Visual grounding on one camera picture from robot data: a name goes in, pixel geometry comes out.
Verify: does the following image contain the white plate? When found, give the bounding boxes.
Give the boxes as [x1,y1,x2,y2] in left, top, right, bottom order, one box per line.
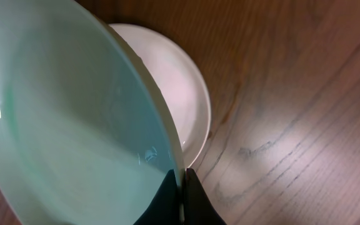
[110,24,211,168]

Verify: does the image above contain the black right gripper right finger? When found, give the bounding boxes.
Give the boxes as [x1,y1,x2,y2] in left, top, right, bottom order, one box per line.
[182,168,226,225]

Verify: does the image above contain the mint plate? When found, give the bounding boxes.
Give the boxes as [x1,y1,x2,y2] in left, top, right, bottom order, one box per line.
[0,0,184,224]

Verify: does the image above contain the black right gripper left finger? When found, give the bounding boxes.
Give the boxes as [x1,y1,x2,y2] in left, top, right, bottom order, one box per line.
[134,170,180,225]

